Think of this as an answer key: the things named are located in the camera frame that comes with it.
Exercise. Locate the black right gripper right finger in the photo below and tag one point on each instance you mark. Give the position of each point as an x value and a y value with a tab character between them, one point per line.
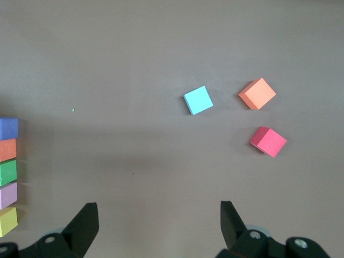
233	231

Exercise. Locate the blue foam block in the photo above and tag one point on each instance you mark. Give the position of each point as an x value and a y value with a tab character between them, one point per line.
199	100

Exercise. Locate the yellow foam block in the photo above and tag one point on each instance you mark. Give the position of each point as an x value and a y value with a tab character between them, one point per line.
7	221

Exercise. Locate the orange foam block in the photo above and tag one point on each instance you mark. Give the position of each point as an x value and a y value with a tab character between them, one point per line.
259	93
7	149

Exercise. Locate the green foam block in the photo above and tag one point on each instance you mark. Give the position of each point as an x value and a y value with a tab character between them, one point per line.
7	172

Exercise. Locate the pink foam block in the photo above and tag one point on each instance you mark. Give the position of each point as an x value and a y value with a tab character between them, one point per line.
7	195

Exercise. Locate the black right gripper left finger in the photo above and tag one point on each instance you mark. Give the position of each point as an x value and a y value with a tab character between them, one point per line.
80	231

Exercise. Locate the red foam block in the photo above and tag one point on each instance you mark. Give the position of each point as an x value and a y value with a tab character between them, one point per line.
270	143

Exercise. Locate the brown table mat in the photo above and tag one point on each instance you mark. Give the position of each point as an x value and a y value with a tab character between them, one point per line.
134	67

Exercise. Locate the purple foam block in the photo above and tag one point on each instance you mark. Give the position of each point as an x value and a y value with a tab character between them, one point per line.
8	129

